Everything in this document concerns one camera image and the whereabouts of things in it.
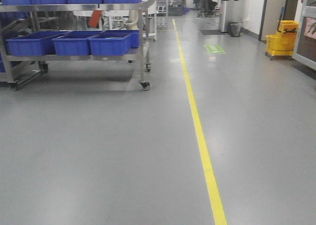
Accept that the yellow mop bucket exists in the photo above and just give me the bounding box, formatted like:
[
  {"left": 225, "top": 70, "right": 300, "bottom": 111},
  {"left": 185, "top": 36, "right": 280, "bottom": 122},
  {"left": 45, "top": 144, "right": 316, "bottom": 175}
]
[{"left": 265, "top": 20, "right": 299, "bottom": 60}]

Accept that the blue bin on trolley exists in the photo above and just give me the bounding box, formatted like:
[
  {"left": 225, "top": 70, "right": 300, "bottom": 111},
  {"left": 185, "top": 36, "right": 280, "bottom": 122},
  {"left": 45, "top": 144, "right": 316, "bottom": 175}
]
[
  {"left": 88, "top": 32, "right": 131, "bottom": 56},
  {"left": 52, "top": 31, "right": 100, "bottom": 56},
  {"left": 6, "top": 31, "right": 69, "bottom": 56}
]

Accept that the blue bin on trolley right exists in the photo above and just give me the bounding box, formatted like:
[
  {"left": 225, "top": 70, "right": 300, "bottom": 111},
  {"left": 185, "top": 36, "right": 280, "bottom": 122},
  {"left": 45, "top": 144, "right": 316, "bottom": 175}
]
[{"left": 88, "top": 32, "right": 131, "bottom": 56}]

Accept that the blue bin on trolley left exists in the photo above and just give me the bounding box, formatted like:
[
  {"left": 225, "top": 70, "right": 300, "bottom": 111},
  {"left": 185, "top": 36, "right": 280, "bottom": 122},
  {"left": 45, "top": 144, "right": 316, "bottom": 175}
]
[{"left": 6, "top": 31, "right": 69, "bottom": 56}]

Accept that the grey waste bin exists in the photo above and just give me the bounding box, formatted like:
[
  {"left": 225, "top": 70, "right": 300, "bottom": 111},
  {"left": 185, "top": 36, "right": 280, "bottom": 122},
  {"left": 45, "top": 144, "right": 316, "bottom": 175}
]
[{"left": 230, "top": 22, "right": 242, "bottom": 37}]

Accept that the steel trolley rack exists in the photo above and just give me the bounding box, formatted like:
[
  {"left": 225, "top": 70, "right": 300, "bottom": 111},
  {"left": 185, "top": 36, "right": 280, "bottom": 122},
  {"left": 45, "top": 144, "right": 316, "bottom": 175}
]
[{"left": 0, "top": 0, "right": 155, "bottom": 91}]

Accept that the blue bin on trolley middle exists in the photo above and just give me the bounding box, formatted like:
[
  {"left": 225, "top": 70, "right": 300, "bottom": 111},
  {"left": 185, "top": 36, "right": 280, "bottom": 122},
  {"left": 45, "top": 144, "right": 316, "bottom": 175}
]
[{"left": 52, "top": 31, "right": 100, "bottom": 56}]

